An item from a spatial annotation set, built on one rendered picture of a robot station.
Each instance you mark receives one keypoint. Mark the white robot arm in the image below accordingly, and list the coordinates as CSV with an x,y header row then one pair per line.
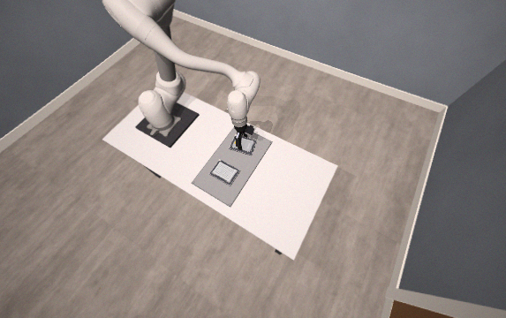
x,y
146,21

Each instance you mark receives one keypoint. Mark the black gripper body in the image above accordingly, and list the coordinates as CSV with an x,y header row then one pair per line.
x,y
240,129

